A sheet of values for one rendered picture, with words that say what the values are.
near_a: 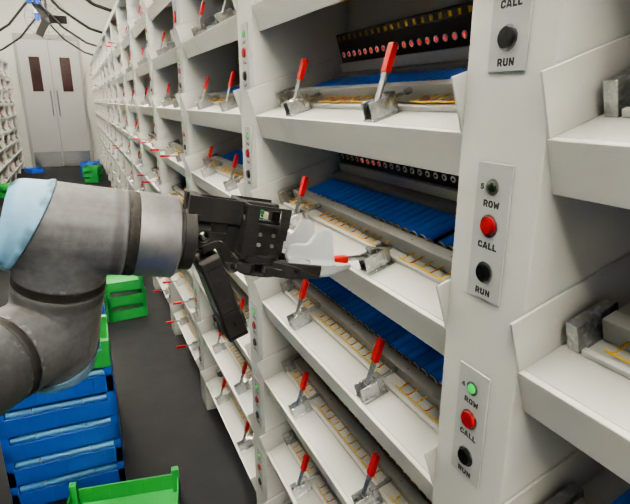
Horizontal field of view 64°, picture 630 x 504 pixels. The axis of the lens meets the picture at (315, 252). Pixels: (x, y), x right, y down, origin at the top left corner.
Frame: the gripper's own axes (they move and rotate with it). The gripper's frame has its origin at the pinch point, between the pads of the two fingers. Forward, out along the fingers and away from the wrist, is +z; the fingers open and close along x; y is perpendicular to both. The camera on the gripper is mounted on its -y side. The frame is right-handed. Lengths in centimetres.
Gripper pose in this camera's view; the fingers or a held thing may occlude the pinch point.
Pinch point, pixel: (333, 267)
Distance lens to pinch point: 65.4
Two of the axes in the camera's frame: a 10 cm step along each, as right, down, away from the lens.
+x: -4.1, -2.6, 8.7
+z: 8.9, 0.8, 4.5
